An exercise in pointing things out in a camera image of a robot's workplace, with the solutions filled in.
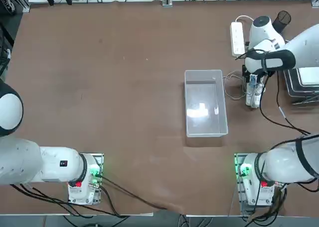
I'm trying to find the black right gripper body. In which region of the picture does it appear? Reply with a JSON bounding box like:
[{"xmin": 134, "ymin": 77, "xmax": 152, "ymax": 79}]
[{"xmin": 241, "ymin": 64, "xmax": 269, "ymax": 83}]

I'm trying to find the thin white charger cable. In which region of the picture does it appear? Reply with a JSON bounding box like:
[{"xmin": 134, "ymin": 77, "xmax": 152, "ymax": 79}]
[{"xmin": 223, "ymin": 72, "xmax": 247, "ymax": 100}]

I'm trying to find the long white power strip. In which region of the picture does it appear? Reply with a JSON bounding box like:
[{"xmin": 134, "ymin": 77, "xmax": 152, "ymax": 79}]
[{"xmin": 230, "ymin": 22, "xmax": 246, "ymax": 57}]

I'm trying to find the translucent plastic bin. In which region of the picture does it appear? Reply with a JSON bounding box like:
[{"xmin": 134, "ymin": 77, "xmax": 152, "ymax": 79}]
[{"xmin": 184, "ymin": 69, "xmax": 229, "ymax": 138}]

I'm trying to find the white flat sheet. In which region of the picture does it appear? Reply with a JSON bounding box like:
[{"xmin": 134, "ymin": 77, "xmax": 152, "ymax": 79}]
[{"xmin": 299, "ymin": 67, "xmax": 319, "ymax": 85}]

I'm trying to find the black mesh pen cup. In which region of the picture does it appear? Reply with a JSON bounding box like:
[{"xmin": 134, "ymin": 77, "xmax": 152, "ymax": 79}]
[{"xmin": 272, "ymin": 10, "xmax": 292, "ymax": 34}]

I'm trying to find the small white cord-wrapped power strip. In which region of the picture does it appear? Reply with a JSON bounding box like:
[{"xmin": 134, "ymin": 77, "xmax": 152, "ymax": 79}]
[{"xmin": 245, "ymin": 81, "xmax": 265, "ymax": 109}]

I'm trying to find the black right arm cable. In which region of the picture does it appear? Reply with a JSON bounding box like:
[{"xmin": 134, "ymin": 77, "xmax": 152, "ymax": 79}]
[{"xmin": 235, "ymin": 47, "xmax": 312, "ymax": 135}]

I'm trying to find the grey wire rack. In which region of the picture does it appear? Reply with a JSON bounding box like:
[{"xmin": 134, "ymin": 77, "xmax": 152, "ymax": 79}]
[{"xmin": 291, "ymin": 89, "xmax": 319, "ymax": 106}]

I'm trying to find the thick white power strip cord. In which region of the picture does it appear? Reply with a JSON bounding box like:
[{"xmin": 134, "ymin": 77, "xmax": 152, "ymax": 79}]
[{"xmin": 235, "ymin": 15, "xmax": 255, "ymax": 24}]

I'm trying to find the dark left arm base cable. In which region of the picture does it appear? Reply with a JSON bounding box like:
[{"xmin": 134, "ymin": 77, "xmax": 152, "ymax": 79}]
[{"xmin": 98, "ymin": 176, "xmax": 176, "ymax": 211}]

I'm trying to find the aluminium corner rail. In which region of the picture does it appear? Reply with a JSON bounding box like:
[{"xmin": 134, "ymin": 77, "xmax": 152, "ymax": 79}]
[{"xmin": 13, "ymin": 0, "xmax": 31, "ymax": 13}]

